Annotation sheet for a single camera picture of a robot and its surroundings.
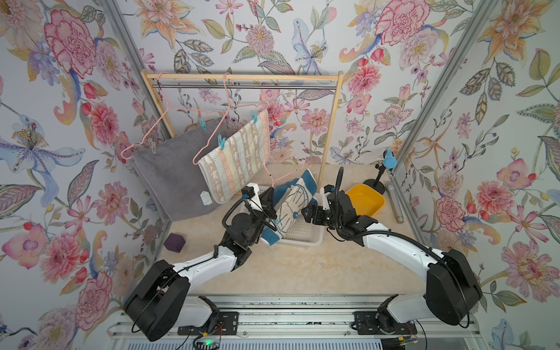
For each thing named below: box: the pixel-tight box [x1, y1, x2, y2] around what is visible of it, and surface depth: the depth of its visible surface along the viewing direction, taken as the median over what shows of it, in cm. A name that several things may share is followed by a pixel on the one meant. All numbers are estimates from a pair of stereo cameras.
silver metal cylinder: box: [386, 183, 405, 225], surface depth 106 cm
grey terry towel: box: [131, 117, 232, 222], surface depth 84 cm
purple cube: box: [163, 233, 186, 254], surface depth 90 cm
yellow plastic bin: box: [345, 183, 385, 218], surface depth 109 cm
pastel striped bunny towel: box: [197, 109, 271, 205], surface depth 86 cm
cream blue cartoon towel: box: [261, 169, 318, 247], surface depth 90 cm
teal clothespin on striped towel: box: [217, 134, 227, 151], surface depth 76 cm
